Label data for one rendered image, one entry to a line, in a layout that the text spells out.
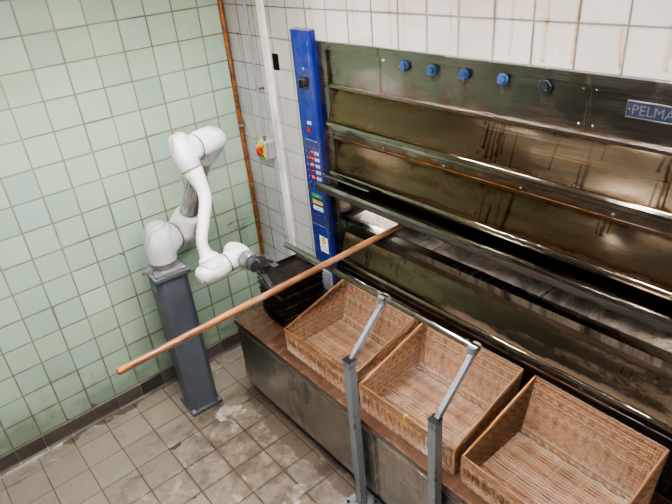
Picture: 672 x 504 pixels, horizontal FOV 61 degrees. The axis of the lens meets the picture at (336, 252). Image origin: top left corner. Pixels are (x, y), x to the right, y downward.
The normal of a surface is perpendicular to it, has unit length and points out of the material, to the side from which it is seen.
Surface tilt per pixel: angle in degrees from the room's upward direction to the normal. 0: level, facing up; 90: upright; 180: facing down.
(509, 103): 90
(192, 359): 90
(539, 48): 90
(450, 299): 70
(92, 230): 90
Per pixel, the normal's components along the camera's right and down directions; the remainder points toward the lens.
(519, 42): -0.76, 0.37
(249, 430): -0.08, -0.87
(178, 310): 0.60, 0.35
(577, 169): -0.74, 0.06
